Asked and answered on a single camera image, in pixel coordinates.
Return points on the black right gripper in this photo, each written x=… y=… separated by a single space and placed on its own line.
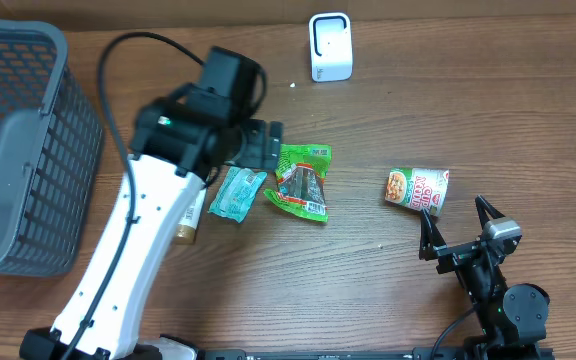
x=431 y=246

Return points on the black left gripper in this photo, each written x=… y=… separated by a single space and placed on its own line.
x=259 y=155

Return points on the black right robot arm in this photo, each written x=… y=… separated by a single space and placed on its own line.
x=512 y=318

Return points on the white barcode scanner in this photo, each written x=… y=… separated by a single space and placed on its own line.
x=331 y=50

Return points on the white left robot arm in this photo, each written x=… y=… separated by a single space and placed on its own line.
x=178 y=141

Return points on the green snack bag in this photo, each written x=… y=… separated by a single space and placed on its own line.
x=300 y=175

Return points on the dark grey plastic basket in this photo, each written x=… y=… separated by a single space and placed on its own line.
x=51 y=141

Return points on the teal wet wipes packet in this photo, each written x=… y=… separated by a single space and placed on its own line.
x=237 y=193

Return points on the white tube with gold cap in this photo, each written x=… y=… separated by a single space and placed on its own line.
x=187 y=225

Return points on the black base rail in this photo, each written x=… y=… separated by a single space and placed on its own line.
x=368 y=354

